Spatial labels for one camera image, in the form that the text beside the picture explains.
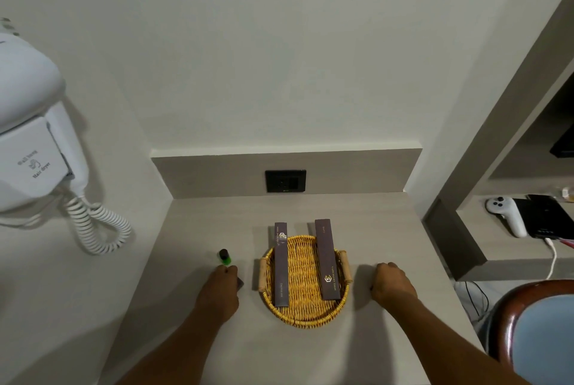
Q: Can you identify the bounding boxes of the person's right hand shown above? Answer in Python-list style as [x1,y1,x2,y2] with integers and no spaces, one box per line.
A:
[370,262,419,310]

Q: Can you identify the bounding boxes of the person's left hand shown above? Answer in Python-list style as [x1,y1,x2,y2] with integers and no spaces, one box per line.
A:
[194,265,245,323]

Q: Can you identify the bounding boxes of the person's left forearm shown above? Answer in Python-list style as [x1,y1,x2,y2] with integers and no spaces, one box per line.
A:
[114,306,238,385]

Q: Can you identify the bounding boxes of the person's right forearm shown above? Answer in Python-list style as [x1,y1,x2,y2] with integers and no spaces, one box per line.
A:
[389,296,532,385]

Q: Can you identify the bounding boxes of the narrow purple box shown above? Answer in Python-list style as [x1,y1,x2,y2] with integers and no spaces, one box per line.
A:
[274,221,291,308]

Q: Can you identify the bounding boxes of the wide purple box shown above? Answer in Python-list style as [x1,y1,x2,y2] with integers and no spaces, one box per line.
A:
[314,219,341,301]

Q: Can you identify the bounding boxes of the round yellow wicker basket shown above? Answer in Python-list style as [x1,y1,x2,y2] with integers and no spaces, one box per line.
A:
[258,235,352,330]

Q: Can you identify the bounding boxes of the grey shelf unit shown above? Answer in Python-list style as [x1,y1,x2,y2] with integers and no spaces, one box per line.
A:
[423,0,574,282]

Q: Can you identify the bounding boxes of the white controller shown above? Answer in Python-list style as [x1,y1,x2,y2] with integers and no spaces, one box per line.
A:
[486,196,529,239]

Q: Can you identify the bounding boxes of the brown chair blue cushion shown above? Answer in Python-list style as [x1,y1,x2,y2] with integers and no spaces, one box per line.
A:
[486,279,574,385]

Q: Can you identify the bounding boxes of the black power bank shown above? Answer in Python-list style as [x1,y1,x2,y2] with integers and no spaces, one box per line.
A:
[512,198,574,240]

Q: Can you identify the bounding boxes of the black phone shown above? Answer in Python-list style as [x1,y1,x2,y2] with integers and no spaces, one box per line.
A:
[526,194,562,207]

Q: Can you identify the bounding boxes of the black cables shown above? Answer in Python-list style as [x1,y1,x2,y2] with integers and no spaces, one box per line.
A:
[454,281,490,323]

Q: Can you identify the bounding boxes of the black wall socket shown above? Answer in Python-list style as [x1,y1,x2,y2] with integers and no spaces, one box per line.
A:
[265,169,307,194]

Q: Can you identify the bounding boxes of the white coiled cord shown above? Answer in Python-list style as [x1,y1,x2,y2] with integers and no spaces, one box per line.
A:
[0,194,133,256]

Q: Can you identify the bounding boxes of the white charging cable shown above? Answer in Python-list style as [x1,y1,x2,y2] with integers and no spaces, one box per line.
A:
[544,237,558,281]

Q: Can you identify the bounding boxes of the white wall hair dryer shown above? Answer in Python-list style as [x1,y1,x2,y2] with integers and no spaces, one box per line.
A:
[0,17,91,216]

